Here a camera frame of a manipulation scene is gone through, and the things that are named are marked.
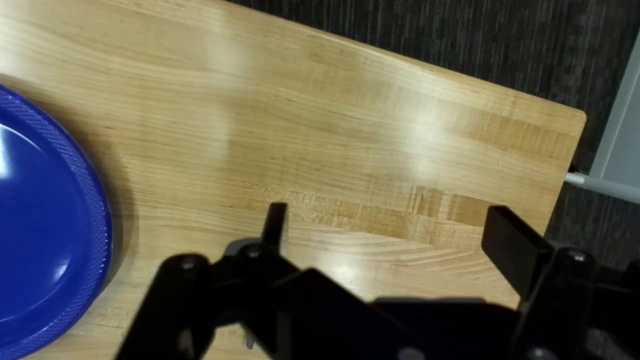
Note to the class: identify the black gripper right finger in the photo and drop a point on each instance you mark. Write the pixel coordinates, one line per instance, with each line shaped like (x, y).
(567, 300)

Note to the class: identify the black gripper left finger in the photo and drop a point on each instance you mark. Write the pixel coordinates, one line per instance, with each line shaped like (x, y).
(180, 300)

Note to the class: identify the blue plastic plate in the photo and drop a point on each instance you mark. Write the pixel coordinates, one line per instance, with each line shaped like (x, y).
(40, 232)

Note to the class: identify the white tube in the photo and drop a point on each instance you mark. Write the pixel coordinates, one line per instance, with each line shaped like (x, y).
(600, 184)

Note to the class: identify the light gray panel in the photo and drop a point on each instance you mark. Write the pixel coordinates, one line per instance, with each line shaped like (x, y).
(623, 132)

